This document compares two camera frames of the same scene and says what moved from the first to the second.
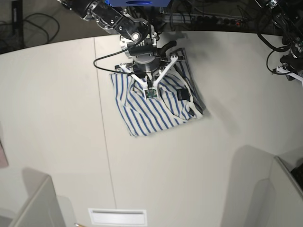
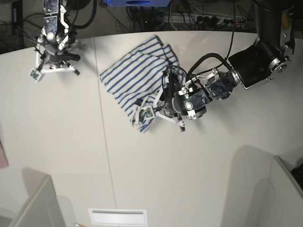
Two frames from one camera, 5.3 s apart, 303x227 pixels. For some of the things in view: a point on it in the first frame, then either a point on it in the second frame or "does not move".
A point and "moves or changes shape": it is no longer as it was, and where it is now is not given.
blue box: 138,3 does not move
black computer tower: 17,25 does not move
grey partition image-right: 262,192 does not move
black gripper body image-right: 293,64 to 174,99
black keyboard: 298,174 does not move
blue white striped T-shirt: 179,99 moves or changes shape
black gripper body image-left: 147,58 to 54,55
